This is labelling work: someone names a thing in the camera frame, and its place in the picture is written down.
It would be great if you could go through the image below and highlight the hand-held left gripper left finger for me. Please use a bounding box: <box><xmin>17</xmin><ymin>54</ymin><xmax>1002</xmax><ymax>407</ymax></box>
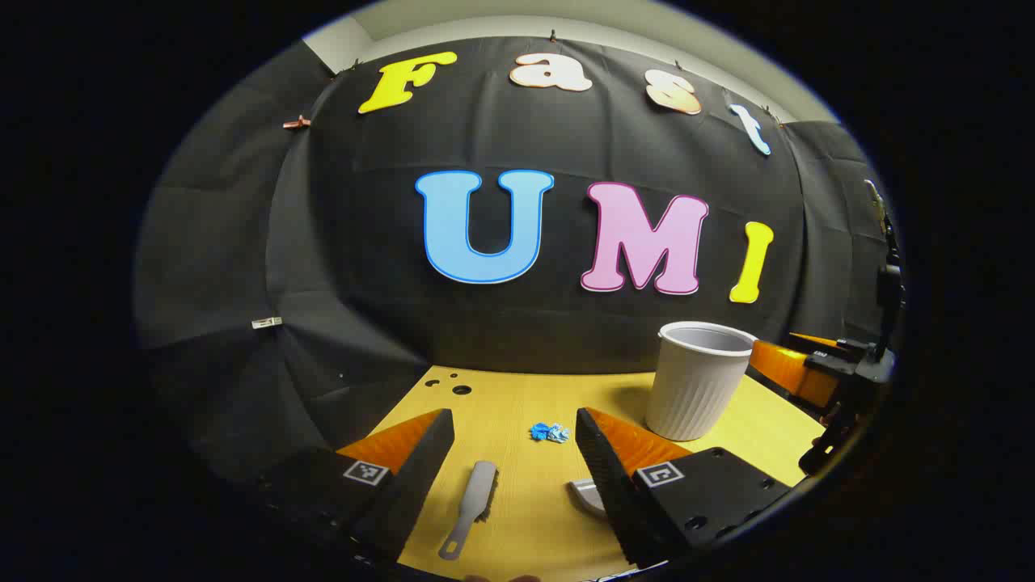
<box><xmin>255</xmin><ymin>408</ymin><xmax>456</xmax><ymax>567</ymax></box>

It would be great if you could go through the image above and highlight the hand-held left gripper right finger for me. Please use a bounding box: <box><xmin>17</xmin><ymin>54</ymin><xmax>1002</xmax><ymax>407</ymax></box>
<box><xmin>574</xmin><ymin>407</ymin><xmax>793</xmax><ymax>569</ymax></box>

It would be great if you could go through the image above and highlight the grey dustpan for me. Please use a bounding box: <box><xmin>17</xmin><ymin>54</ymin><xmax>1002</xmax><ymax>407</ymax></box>
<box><xmin>566</xmin><ymin>479</ymin><xmax>607</xmax><ymax>518</ymax></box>

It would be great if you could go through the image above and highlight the small grey broom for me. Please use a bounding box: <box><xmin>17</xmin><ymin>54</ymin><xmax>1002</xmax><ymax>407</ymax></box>
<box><xmin>437</xmin><ymin>461</ymin><xmax>499</xmax><ymax>561</ymax></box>

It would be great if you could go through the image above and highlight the white ribbed garbage bin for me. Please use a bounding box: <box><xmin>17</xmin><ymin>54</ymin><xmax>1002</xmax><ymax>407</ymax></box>
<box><xmin>644</xmin><ymin>321</ymin><xmax>759</xmax><ymax>442</ymax></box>

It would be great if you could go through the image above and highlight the yellow wooden desktop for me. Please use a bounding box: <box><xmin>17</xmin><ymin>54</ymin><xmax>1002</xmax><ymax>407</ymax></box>
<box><xmin>368</xmin><ymin>365</ymin><xmax>826</xmax><ymax>582</ymax></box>

